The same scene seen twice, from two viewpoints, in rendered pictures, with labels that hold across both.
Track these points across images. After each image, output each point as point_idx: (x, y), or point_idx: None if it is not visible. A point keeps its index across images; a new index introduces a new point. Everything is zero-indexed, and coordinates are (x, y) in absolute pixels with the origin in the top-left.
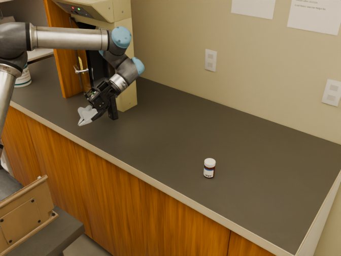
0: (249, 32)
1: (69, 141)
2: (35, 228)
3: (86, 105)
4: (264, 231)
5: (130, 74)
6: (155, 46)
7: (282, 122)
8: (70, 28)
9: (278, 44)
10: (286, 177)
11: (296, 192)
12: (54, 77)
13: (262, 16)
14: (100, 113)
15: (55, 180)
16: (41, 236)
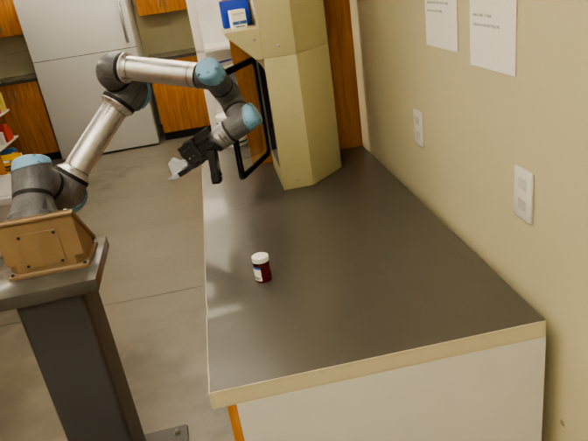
0: (443, 77)
1: None
2: (59, 267)
3: (259, 176)
4: (221, 355)
5: (232, 123)
6: (382, 106)
7: (485, 249)
8: (162, 59)
9: (467, 97)
10: (353, 316)
11: (333, 337)
12: None
13: (450, 47)
14: (186, 168)
15: None
16: (58, 276)
